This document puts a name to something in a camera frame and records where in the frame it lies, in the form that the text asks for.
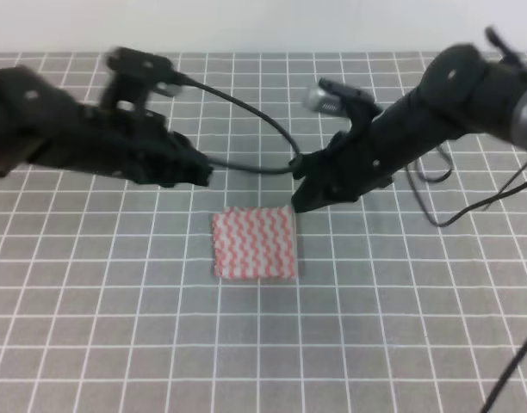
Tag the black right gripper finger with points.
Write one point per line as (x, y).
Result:
(311, 195)
(315, 165)

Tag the pink white wavy towel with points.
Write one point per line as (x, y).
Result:
(255, 243)

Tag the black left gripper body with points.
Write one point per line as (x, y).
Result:
(117, 144)

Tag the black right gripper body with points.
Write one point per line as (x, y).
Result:
(359, 160)

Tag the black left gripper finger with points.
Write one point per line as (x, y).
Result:
(195, 177)
(196, 162)

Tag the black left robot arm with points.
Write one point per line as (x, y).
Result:
(44, 126)

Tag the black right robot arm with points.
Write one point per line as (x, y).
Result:
(460, 93)

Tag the grey grid tablecloth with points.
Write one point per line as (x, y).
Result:
(109, 302)

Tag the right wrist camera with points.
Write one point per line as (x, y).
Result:
(340, 100)

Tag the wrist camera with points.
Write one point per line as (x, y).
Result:
(340, 100)
(137, 74)

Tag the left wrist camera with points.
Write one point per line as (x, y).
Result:
(137, 74)

